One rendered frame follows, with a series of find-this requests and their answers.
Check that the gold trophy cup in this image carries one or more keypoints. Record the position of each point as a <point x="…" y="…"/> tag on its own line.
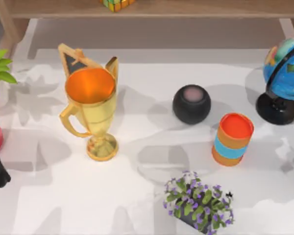
<point x="95" y="107"/>

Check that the green leafy plant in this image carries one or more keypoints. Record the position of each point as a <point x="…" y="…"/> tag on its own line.
<point x="0" y="71"/>

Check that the wooden shelf unit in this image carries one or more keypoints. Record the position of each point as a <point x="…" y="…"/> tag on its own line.
<point x="147" y="11"/>

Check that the blue globe on black stand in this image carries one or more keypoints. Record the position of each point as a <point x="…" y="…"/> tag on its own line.
<point x="285" y="73"/>

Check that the orange and blue can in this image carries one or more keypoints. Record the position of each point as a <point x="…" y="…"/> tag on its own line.
<point x="232" y="139"/>

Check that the black round speaker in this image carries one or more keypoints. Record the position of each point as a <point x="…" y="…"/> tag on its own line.
<point x="191" y="104"/>

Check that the purple flower plant pot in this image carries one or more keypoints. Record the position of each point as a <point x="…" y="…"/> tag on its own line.
<point x="198" y="203"/>

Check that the colourful puzzle cube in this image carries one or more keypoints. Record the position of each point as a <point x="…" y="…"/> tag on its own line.
<point x="116" y="3"/>

